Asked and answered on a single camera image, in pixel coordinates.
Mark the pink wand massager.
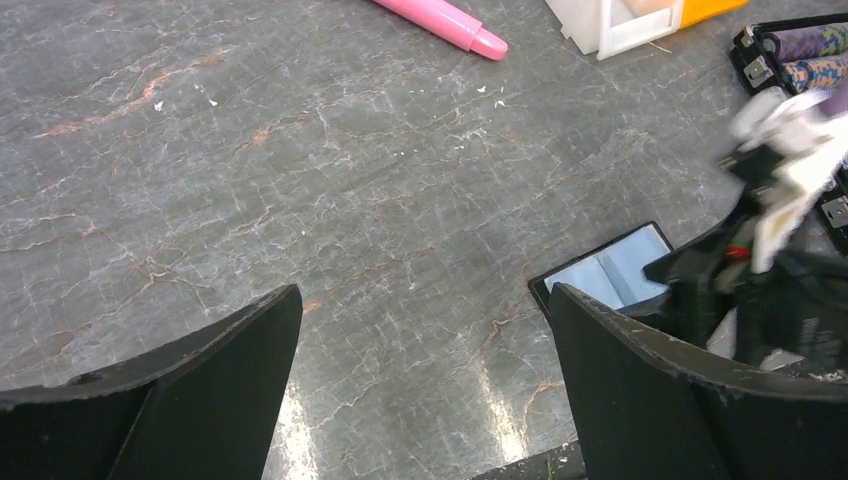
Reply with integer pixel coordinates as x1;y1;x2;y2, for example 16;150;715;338
376;0;509;61

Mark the black leather card holder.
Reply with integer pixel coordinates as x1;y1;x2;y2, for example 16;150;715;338
528;221;672;317

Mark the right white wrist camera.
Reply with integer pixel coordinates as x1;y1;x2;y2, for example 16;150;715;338
719;83;847;274

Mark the black poker chip case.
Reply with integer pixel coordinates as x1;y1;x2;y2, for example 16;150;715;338
728;11;848;256

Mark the orange plastic bin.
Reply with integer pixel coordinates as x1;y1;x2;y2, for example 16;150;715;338
680;0;748;29

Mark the poker chip row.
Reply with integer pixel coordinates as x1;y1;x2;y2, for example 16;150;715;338
783;55;847;93
763;22;847;63

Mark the top poker chip row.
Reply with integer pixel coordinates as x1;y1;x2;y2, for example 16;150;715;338
763;22;847;63

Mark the white plastic bin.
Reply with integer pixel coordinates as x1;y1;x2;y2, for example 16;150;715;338
546;0;684;60

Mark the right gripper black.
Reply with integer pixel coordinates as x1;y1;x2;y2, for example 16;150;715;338
642;213;847;380

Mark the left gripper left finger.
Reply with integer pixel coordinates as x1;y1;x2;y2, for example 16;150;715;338
1;285;303;479

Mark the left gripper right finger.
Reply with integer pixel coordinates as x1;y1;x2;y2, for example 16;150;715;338
549;284;847;479

